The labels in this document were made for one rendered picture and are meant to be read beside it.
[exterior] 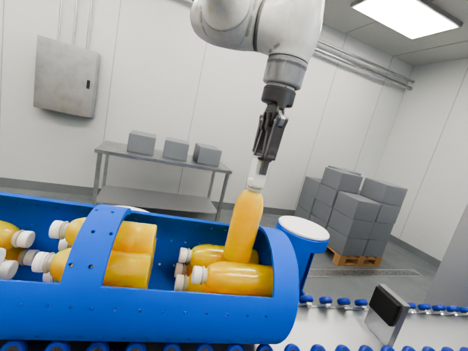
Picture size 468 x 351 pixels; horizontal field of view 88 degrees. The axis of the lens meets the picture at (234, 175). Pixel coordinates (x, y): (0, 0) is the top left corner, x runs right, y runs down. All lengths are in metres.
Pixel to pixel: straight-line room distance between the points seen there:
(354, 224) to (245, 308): 3.08
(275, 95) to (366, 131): 5.05
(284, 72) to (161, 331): 0.58
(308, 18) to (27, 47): 3.74
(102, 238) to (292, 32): 0.55
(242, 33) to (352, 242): 3.33
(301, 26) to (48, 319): 0.72
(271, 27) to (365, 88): 4.89
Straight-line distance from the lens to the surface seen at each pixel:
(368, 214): 3.67
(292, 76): 0.56
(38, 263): 0.63
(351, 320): 1.05
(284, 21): 0.58
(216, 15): 0.58
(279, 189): 4.62
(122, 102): 3.82
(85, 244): 0.55
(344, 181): 3.76
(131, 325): 0.57
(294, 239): 1.29
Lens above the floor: 1.48
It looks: 11 degrees down
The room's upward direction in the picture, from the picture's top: 13 degrees clockwise
